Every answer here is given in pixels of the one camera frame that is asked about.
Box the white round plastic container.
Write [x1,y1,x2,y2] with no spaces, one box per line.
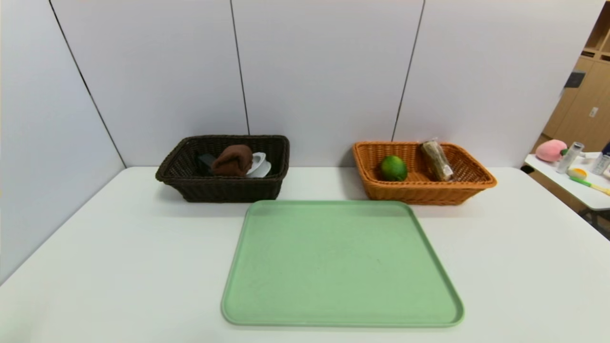
[245,152,272,179]

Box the brown towel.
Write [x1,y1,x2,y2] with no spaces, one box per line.
[211,144,254,177]

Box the green lime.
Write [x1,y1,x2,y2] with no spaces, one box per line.
[380,155,409,182]

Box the black pump bottle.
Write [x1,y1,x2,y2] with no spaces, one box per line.
[197,153,218,176]

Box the clear chocolate pack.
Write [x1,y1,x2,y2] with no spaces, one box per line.
[420,138,454,182]

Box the dark brown wicker basket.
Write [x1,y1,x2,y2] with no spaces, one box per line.
[155,135,291,203]

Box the orange wicker basket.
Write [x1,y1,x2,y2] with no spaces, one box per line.
[353,141,498,206]

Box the light green plastic tray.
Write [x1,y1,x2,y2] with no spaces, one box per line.
[221,199,465,328]

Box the pink peach plush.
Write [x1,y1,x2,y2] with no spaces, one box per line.
[535,139,569,163]

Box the tall clear plastic bottle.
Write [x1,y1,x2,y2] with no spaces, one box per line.
[556,142,585,175]

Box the white side table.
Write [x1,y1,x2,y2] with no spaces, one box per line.
[524,152,610,211]

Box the light wooden cabinet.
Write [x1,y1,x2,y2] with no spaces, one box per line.
[542,2,610,153]

